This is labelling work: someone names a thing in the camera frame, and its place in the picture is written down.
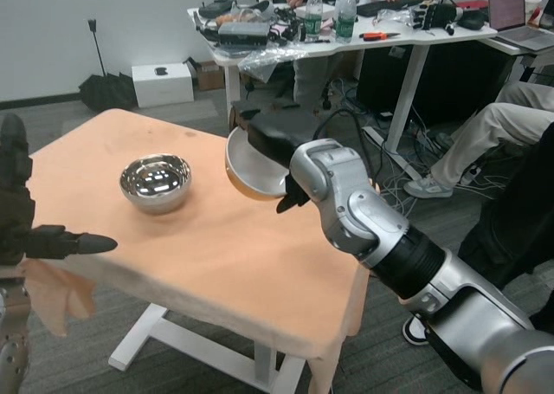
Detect clear plastic bag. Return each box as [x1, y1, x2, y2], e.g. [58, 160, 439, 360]
[237, 45, 311, 83]

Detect black cable bundle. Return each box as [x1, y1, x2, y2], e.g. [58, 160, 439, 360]
[270, 6, 304, 44]

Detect white office desk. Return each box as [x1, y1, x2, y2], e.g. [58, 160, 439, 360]
[185, 0, 554, 181]

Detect white table frame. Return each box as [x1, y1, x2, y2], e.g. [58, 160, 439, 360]
[107, 302, 308, 394]

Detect table with orange cloth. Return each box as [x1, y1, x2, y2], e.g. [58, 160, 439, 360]
[23, 107, 382, 394]

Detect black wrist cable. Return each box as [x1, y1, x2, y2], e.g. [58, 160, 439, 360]
[311, 107, 378, 183]

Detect black remote controller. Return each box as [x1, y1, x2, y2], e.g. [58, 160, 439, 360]
[197, 0, 237, 18]

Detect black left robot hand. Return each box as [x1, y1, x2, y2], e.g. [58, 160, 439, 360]
[0, 112, 118, 268]

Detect white takeaway coffee cup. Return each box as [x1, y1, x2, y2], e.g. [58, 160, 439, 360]
[524, 0, 543, 25]

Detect person in black clothes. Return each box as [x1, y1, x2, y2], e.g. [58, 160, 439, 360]
[402, 120, 554, 347]

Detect white and orange plastic bowl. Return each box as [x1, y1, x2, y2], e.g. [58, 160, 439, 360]
[223, 125, 290, 203]

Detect standing person in black sweater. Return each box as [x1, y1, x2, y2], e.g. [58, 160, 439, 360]
[276, 0, 403, 112]

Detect black upright stick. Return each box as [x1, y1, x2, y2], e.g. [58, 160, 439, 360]
[87, 18, 107, 78]

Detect seated person in beige trousers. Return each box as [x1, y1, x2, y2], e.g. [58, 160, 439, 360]
[403, 80, 554, 199]

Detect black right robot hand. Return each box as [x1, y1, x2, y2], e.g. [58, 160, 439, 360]
[231, 99, 324, 215]

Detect white power strip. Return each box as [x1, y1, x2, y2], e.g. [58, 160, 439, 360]
[461, 162, 485, 186]

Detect black pouch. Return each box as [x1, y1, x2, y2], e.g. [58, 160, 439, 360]
[457, 9, 490, 30]

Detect brown cardboard box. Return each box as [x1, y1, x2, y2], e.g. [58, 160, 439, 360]
[190, 60, 226, 92]

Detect white box with controller print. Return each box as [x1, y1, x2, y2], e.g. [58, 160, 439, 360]
[131, 62, 195, 108]

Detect spare black robot hand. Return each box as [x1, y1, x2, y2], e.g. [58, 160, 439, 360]
[409, 3, 464, 36]

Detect grey and black device case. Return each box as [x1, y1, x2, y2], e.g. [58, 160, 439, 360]
[217, 21, 269, 47]

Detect black under-desk cabinet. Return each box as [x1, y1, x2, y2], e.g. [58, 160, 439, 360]
[358, 45, 527, 129]

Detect orange-handled pliers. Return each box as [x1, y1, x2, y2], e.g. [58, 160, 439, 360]
[362, 31, 403, 42]

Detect green-label water bottle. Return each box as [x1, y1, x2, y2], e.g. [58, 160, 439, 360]
[304, 0, 324, 42]
[335, 0, 357, 44]

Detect black keyboard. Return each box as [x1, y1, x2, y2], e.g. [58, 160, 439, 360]
[355, 0, 425, 17]

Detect black folded umbrella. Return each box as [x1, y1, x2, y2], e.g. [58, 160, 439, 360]
[77, 72, 135, 113]

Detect floor cable tangle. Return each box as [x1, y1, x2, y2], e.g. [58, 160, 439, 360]
[328, 77, 503, 196]

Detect grey laptop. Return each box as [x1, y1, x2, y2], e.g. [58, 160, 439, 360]
[487, 0, 554, 51]

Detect shiny steel bowl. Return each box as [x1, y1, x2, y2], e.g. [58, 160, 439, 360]
[119, 152, 193, 216]

